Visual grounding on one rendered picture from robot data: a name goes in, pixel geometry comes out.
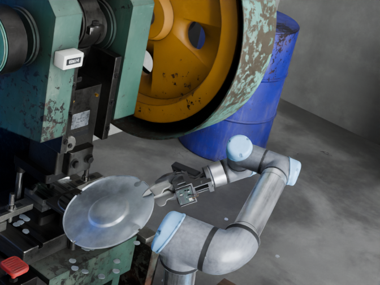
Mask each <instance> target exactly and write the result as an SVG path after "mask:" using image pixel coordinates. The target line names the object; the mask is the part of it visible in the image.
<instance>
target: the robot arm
mask: <svg viewBox="0 0 380 285"><path fill-rule="evenodd" d="M226 156H227V158H225V159H222V160H220V161H216V162H213V163H210V164H208V165H207V166H204V167H202V170H203V173H201V172H200V171H198V170H196V169H193V168H191V167H189V166H186V165H184V164H181V163H179V162H174V163H173V164H172V165H171V167H172V170H173V172H170V173H167V174H164V175H162V176H161V177H160V178H159V179H157V180H156V181H155V182H154V183H153V184H152V185H151V186H150V187H148V189H147V190H146V191H145V192H144V193H143V194H142V196H143V197H145V196H147V195H150V194H151V193H153V196H154V201H155V202H156V203H157V204H158V205H159V206H164V205H165V204H166V201H167V200H176V199H177V201H178V204H179V205H180V206H181V207H183V206H186V205H189V204H192V203H194V202H197V199H196V197H198V196H197V194H199V193H201V192H203V191H207V190H209V191H210V192H212V191H214V187H220V186H222V185H225V184H228V183H231V182H234V181H237V180H240V179H243V178H246V177H250V176H252V175H254V174H256V173H258V174H260V177H259V178H258V181H257V182H256V184H255V186H254V187H253V189H252V191H251V193H250V195H249V196H248V198H247V200H246V202H245V204H244V205H243V207H242V209H241V211H240V213H239V214H238V216H237V218H236V219H235V221H234V223H232V224H230V225H228V226H227V228H226V229H225V230H223V229H220V228H218V227H215V226H212V225H210V224H208V223H205V222H203V221H200V220H198V219H195V218H192V217H190V216H187V215H186V214H184V213H183V214H182V213H179V212H177V211H171V212H169V213H168V214H167V215H166V216H165V217H164V219H163V221H162V222H161V224H160V226H159V228H158V230H157V232H156V234H155V236H154V239H153V242H152V246H151V249H152V251H154V252H155V253H156V254H157V253H159V260H160V263H161V265H162V266H163V267H164V272H163V285H194V283H195V276H196V271H197V270H199V271H202V272H204V273H207V274H211V275H222V274H227V273H230V272H232V271H235V270H237V269H239V268H241V267H242V266H243V265H245V264H246V263H247V262H248V261H250V260H251V258H252V257H253V256H254V255H255V253H256V252H257V250H258V247H259V246H260V238H259V237H260V234H261V232H262V230H263V229H264V227H265V224H266V222H267V220H268V219H269V216H270V215H271V213H272V211H273V209H274V207H275V205H276V203H277V201H278V199H279V197H280V195H281V193H282V191H283V189H284V187H285V185H294V184H295V183H296V180H297V177H298V175H299V172H300V169H301V163H300V162H299V161H297V160H294V159H292V158H290V157H286V156H283V155H281V154H278V153H275V152H272V151H270V150H267V149H265V148H262V147H259V146H257V145H253V144H252V143H251V141H250V139H249V138H247V137H246V136H244V135H235V136H233V137H232V138H230V139H229V140H228V142H227V145H226ZM171 184H172V186H173V188H172V190H170V189H169V187H171Z"/></svg>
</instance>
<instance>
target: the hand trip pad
mask: <svg viewBox="0 0 380 285"><path fill-rule="evenodd" d="M0 267H1V269H3V270H4V271H5V272H6V273H8V274H9V275H10V277H11V278H13V279H14V278H16V277H18V276H20V275H22V274H24V273H26V272H27V271H28V270H29V266H28V264H26V263H25V262H24V261H23V260H21V259H20V258H19V257H17V256H12V257H9V258H7V259H5V260H3V261H1V263H0Z"/></svg>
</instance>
